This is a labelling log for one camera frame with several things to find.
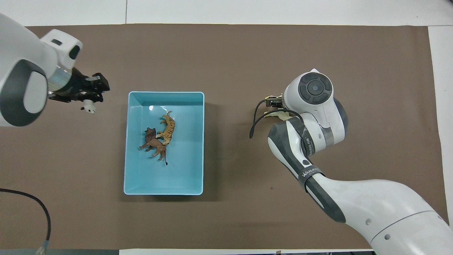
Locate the brown lion toy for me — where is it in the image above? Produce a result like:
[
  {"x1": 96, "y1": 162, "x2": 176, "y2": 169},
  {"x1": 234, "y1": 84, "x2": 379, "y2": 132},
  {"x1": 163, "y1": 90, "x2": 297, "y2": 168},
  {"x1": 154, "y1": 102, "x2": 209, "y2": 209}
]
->
[{"x1": 139, "y1": 127, "x2": 169, "y2": 166}]

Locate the cream llama toy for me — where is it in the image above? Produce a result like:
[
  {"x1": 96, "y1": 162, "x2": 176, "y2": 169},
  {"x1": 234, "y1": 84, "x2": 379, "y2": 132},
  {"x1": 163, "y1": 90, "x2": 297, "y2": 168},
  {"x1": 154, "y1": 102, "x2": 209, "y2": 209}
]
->
[{"x1": 264, "y1": 94, "x2": 290, "y2": 119}]

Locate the orange striped tiger toy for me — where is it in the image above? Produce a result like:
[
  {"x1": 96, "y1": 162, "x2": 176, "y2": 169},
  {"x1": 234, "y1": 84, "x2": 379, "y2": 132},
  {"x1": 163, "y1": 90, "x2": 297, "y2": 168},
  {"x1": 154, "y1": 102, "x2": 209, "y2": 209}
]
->
[{"x1": 156, "y1": 110, "x2": 176, "y2": 146}]

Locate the blue plastic storage box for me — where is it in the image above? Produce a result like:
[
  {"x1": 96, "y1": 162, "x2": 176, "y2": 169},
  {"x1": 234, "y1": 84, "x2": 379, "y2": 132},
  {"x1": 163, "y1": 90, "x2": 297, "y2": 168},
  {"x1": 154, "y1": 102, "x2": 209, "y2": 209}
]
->
[{"x1": 123, "y1": 91, "x2": 205, "y2": 196}]

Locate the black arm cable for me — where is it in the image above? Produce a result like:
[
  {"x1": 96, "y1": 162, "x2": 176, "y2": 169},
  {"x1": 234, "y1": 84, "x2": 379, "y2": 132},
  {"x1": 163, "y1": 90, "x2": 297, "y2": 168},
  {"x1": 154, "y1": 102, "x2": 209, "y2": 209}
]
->
[
  {"x1": 0, "y1": 188, "x2": 52, "y2": 255},
  {"x1": 249, "y1": 98, "x2": 305, "y2": 139}
]

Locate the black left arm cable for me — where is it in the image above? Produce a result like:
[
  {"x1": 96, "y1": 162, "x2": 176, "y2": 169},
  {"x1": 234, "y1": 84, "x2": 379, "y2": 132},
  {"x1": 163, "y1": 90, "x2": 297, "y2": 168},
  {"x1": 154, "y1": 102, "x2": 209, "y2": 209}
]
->
[{"x1": 0, "y1": 188, "x2": 52, "y2": 255}]

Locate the brown table mat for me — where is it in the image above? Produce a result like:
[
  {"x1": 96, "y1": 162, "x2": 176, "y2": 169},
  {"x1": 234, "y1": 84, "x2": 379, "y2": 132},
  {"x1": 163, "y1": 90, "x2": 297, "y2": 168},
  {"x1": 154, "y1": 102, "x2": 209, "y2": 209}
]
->
[{"x1": 0, "y1": 23, "x2": 450, "y2": 250}]

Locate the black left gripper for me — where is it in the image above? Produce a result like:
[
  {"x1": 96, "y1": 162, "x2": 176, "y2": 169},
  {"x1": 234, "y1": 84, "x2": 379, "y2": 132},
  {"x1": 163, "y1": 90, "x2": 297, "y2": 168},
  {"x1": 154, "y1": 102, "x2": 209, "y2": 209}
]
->
[{"x1": 49, "y1": 69, "x2": 110, "y2": 103}]

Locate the black and white panda toy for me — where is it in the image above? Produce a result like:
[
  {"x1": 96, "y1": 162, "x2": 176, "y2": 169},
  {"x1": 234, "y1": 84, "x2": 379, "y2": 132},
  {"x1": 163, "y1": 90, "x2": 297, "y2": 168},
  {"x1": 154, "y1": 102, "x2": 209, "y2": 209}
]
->
[{"x1": 80, "y1": 99, "x2": 97, "y2": 114}]

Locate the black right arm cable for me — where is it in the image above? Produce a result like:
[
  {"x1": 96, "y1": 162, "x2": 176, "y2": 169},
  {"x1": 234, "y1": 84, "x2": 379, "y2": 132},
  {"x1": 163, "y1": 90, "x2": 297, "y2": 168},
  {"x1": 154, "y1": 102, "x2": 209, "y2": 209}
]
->
[{"x1": 249, "y1": 98, "x2": 305, "y2": 139}]

